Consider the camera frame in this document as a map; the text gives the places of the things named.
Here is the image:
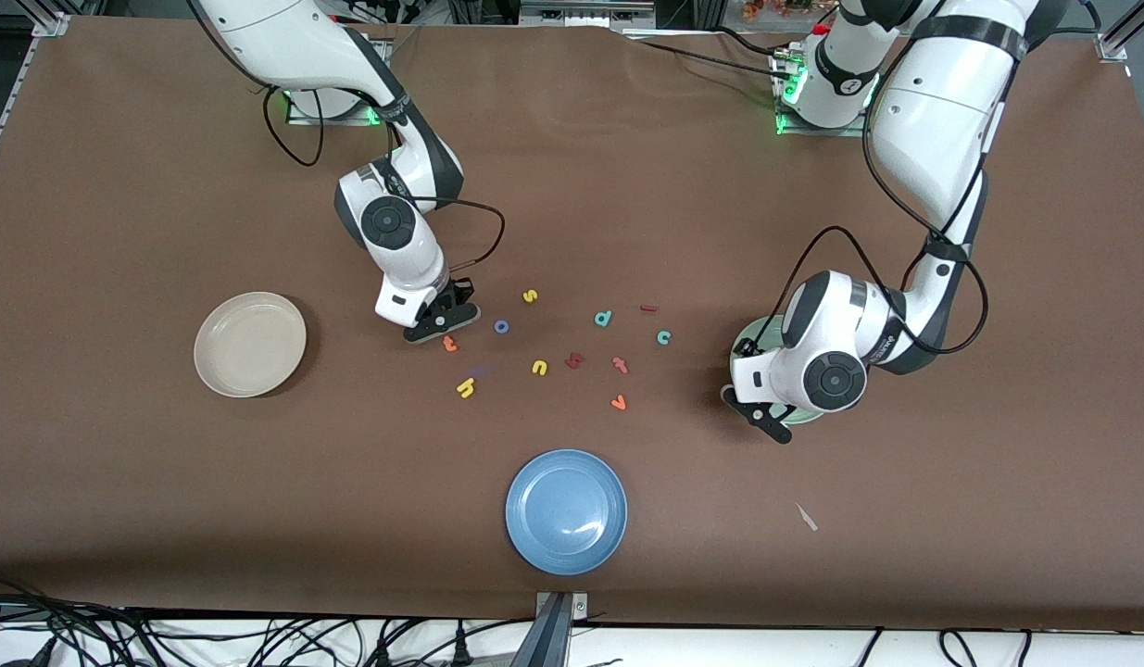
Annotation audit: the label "light green plate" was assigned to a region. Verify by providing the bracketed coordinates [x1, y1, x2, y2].
[727, 315, 832, 426]

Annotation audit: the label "brown paper table cover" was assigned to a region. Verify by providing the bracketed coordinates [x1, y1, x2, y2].
[0, 17, 1144, 633]

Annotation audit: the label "beige brown plate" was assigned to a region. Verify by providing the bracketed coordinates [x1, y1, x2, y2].
[193, 291, 308, 399]

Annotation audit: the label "blue plate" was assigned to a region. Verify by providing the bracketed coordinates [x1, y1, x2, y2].
[504, 448, 629, 577]

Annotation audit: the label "orange flowers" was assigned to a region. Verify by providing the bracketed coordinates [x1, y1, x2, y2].
[743, 0, 818, 21]

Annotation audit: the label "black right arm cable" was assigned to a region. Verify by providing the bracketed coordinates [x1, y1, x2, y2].
[187, 0, 506, 279]

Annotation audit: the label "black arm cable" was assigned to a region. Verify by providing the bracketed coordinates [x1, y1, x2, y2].
[738, 56, 989, 358]
[187, 0, 506, 279]

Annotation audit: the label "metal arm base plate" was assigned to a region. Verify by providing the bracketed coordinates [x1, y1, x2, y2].
[286, 88, 389, 126]
[773, 51, 871, 138]

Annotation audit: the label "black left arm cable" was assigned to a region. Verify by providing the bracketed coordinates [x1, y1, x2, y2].
[738, 56, 989, 358]

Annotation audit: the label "black base cable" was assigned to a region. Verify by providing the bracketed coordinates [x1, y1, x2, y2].
[622, 35, 795, 80]
[710, 26, 795, 68]

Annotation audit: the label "silver frame bar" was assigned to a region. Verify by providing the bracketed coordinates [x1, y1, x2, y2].
[519, 0, 658, 31]

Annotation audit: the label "silver mount bracket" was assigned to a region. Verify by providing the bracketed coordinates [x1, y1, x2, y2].
[534, 591, 591, 622]

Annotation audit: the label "dark aluminium mount post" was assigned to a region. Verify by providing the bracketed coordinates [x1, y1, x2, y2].
[519, 593, 574, 667]

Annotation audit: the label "aluminium table frame rail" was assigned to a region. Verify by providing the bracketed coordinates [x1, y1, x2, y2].
[1093, 0, 1144, 64]
[0, 9, 72, 186]

